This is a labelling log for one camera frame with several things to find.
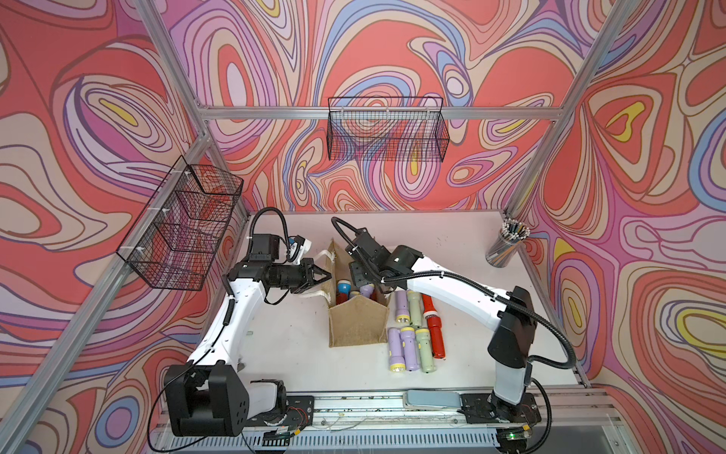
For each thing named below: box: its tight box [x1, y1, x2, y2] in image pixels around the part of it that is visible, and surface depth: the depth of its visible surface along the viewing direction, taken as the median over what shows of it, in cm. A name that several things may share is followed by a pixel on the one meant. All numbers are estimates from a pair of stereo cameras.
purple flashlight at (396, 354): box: [387, 327, 407, 373], surface depth 82 cm
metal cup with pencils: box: [485, 211, 531, 268], surface depth 95 cm
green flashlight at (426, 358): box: [414, 328, 437, 374], surface depth 83 cm
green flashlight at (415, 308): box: [407, 290, 423, 329], surface depth 90 cm
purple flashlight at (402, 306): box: [395, 290, 411, 324], surface depth 90 cm
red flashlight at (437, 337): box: [426, 315, 447, 360], surface depth 86 cm
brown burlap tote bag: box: [322, 238, 392, 349], surface depth 81 cm
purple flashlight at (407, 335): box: [399, 326, 418, 372], surface depth 83 cm
